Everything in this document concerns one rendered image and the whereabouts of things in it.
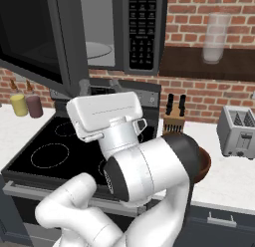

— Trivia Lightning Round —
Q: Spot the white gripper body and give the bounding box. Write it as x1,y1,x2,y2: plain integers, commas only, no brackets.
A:
66,91,143,143

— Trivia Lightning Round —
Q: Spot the black microwave oven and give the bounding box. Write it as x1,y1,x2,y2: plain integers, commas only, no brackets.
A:
78,0,168,77

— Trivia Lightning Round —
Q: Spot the black microwave door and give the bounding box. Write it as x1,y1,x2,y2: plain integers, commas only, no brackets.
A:
0,0,90,99

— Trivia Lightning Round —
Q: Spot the brown bowl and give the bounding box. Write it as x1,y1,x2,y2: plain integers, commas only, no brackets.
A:
192,144,212,184

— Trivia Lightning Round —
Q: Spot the black electric stove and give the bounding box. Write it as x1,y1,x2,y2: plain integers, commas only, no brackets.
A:
0,77,162,247

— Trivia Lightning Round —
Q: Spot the maroon squeeze bottle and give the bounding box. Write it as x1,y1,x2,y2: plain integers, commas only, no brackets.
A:
25,79,44,120

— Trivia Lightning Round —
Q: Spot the wooden knife block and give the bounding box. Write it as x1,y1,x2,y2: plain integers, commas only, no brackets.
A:
162,93,187,136

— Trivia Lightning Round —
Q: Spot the yellow squeeze bottle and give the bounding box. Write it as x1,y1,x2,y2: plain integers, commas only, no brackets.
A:
9,79,29,118

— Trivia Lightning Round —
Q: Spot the dark wooden shelf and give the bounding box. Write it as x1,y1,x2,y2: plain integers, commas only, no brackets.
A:
158,0,255,83

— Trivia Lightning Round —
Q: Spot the silver toaster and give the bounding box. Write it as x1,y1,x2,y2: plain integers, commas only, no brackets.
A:
216,105,255,160

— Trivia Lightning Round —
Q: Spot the dark drawer front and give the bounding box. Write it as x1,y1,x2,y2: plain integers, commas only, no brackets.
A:
173,204,255,247

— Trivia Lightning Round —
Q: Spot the silver drawer handle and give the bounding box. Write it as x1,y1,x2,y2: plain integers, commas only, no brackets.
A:
206,211,238,229

